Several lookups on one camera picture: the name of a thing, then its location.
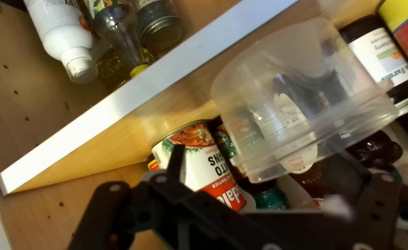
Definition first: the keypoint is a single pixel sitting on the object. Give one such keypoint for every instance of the glass jar with lid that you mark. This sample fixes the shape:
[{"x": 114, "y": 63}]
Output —
[{"x": 160, "y": 25}]

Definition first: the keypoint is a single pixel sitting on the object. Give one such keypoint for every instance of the small white label jar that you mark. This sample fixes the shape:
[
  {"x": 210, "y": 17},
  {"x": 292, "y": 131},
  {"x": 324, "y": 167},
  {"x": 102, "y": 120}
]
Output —
[{"x": 380, "y": 56}]

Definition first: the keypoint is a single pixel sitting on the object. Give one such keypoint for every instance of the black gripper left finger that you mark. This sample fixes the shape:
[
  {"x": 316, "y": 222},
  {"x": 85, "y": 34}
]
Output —
[{"x": 108, "y": 213}]

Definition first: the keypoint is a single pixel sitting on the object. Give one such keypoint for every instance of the green glass bottle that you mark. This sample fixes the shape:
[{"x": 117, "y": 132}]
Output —
[{"x": 271, "y": 199}]

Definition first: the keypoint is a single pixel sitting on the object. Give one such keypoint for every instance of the white wooden wall cabinet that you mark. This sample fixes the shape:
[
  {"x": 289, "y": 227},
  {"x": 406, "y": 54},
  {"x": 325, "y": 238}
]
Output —
[{"x": 121, "y": 102}]

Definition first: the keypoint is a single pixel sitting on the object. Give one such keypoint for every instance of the clear plastic lunchbox container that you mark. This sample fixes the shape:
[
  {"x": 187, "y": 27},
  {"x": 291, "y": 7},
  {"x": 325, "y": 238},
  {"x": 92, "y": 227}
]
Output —
[{"x": 306, "y": 134}]

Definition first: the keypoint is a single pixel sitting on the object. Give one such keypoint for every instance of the dark sauce bottle white cap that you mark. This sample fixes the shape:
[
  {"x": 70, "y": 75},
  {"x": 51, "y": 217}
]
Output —
[{"x": 324, "y": 188}]

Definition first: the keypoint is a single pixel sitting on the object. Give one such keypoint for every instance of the white spray bottle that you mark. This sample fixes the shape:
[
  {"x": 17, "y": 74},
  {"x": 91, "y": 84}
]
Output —
[{"x": 60, "y": 28}]

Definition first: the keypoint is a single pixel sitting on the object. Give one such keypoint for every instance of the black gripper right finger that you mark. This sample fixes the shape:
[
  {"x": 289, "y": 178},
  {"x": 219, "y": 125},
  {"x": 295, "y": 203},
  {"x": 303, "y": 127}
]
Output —
[{"x": 378, "y": 203}]

